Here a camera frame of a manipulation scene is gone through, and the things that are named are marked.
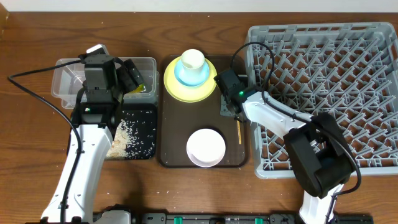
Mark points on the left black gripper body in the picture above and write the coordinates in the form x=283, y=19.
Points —
x=117, y=95

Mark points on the wooden chopstick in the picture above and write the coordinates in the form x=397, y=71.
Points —
x=239, y=132
x=267, y=78

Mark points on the green orange snack wrapper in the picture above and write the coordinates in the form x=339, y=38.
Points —
x=137, y=88

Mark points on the light blue bowl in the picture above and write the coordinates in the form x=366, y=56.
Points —
x=191, y=77

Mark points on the white bowl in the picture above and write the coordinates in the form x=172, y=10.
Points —
x=206, y=147

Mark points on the cream white cup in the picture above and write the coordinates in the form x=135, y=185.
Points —
x=193, y=61

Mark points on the rice pile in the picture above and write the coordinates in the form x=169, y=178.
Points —
x=135, y=137

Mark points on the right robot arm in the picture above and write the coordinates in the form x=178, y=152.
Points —
x=318, y=152

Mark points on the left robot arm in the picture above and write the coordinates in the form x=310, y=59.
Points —
x=73, y=200

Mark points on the grey plastic dishwasher rack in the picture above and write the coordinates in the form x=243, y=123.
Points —
x=346, y=69

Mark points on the clear plastic bin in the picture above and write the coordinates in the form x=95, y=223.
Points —
x=69, y=79

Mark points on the black plastic tray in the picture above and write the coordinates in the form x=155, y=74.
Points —
x=103, y=115

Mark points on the yellow plate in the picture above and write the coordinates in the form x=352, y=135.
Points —
x=184, y=93

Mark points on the dark brown serving tray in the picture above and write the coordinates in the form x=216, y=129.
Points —
x=178, y=120

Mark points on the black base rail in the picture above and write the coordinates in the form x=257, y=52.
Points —
x=119, y=216

